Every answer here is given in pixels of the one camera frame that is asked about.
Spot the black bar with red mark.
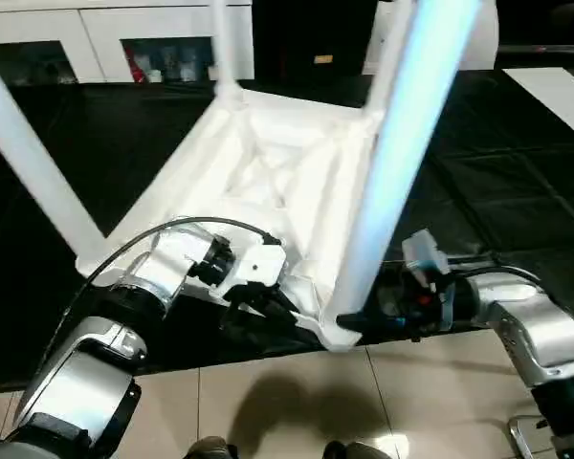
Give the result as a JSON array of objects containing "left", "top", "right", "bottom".
[{"left": 497, "top": 43, "right": 574, "bottom": 55}]

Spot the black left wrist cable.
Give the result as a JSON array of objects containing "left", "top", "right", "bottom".
[{"left": 13, "top": 217, "right": 281, "bottom": 426}]

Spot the dark left robot foot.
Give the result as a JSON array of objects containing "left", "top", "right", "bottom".
[{"left": 186, "top": 435, "right": 238, "bottom": 459}]

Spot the black work mat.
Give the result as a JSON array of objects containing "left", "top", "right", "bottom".
[{"left": 0, "top": 66, "right": 574, "bottom": 396}]

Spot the white plastic table leg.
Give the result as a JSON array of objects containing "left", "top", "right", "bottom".
[
  {"left": 0, "top": 45, "right": 107, "bottom": 257},
  {"left": 363, "top": 0, "right": 412, "bottom": 120},
  {"left": 210, "top": 0, "right": 245, "bottom": 109},
  {"left": 332, "top": 0, "right": 484, "bottom": 331}
]

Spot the black cabinet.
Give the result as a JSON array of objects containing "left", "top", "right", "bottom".
[{"left": 251, "top": 0, "right": 379, "bottom": 82}]

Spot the white flat panel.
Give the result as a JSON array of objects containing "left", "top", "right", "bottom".
[{"left": 501, "top": 67, "right": 574, "bottom": 140}]

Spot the white plastic table top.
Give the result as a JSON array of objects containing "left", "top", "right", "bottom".
[{"left": 74, "top": 88, "right": 382, "bottom": 354}]

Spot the dark right robot foot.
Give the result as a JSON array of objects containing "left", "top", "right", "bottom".
[{"left": 322, "top": 439, "right": 393, "bottom": 459}]

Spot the silver metal floor frame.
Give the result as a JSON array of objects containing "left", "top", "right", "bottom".
[{"left": 506, "top": 415, "right": 563, "bottom": 459}]

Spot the white cabinet with glass doors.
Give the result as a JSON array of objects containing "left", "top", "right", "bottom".
[{"left": 0, "top": 0, "right": 255, "bottom": 86}]

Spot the dark robot foot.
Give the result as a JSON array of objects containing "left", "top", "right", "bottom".
[
  {"left": 186, "top": 435, "right": 238, "bottom": 459},
  {"left": 322, "top": 439, "right": 393, "bottom": 459}
]

